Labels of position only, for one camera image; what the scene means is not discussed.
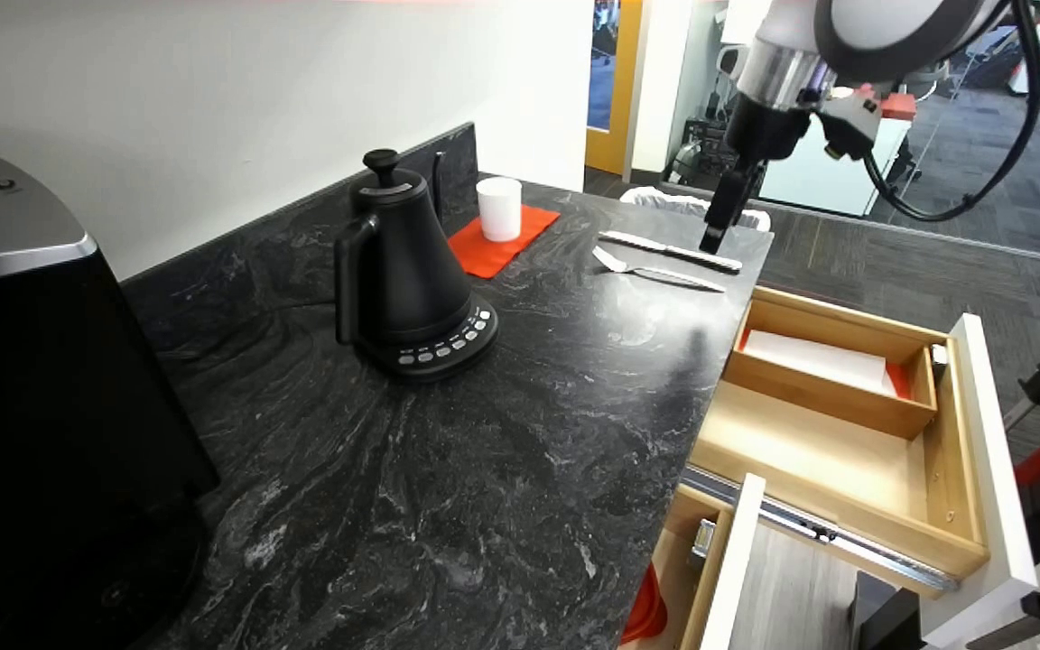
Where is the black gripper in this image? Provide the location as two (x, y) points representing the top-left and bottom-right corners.
(692, 91), (818, 257)

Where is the silver metal knife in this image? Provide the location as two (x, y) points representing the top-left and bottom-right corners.
(595, 228), (748, 279)

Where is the large open wooden drawer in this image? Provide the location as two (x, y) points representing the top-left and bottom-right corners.
(684, 280), (1040, 650)

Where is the small open wooden drawer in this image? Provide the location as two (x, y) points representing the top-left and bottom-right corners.
(617, 470), (772, 650)

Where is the red item in small drawer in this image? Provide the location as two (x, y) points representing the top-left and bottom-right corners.
(617, 559), (674, 650)

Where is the clear plastic trash bag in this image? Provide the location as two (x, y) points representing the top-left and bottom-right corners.
(617, 180), (775, 233)

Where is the white background box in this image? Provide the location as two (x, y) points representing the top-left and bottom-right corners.
(757, 111), (919, 219)

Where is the white paper napkin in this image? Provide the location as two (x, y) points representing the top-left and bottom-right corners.
(741, 326), (904, 399)

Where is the wooden tray with red liner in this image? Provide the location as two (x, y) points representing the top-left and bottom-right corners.
(724, 321), (946, 440)

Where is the white ceramic mug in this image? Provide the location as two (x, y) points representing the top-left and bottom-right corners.
(472, 174), (528, 245)

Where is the red rectangular mat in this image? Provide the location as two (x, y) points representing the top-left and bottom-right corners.
(443, 197), (568, 286)

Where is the black gooseneck kettle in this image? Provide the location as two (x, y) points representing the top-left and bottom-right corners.
(331, 143), (506, 387)

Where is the black pod coffee maker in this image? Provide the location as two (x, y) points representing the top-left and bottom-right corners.
(0, 133), (225, 650)

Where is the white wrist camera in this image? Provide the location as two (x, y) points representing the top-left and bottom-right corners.
(812, 84), (892, 163)

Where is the yellow door frame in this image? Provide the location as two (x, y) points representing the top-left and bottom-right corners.
(583, 0), (650, 184)

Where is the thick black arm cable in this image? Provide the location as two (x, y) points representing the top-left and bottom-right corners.
(862, 0), (1040, 228)

